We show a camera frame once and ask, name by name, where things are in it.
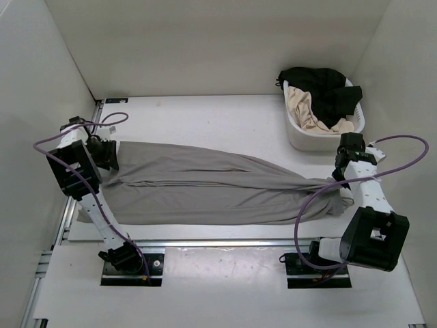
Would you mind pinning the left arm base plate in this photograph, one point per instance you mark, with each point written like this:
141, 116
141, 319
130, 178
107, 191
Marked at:
136, 277

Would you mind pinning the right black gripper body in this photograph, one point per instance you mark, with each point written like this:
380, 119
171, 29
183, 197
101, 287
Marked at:
337, 175

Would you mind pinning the black garment in basket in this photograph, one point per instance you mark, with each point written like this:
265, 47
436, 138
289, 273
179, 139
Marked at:
331, 98

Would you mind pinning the beige garment in basket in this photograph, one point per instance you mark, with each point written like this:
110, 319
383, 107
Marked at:
299, 106

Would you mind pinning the grey trousers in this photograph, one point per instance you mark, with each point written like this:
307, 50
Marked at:
159, 184

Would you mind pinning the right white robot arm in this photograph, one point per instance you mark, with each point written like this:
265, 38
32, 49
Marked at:
376, 234

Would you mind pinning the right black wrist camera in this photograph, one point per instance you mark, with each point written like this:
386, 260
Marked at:
351, 141

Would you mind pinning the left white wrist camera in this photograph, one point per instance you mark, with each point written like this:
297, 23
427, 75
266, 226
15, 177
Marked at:
105, 132

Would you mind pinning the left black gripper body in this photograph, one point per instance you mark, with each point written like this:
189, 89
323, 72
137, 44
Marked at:
100, 151

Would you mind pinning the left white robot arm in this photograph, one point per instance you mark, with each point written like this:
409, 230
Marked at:
84, 150

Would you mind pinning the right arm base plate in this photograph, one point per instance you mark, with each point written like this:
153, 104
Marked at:
301, 276

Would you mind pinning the aluminium table frame rail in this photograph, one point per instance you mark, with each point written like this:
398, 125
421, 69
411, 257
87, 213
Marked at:
215, 276

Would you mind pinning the dark label sticker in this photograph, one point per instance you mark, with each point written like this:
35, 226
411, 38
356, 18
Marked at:
116, 100

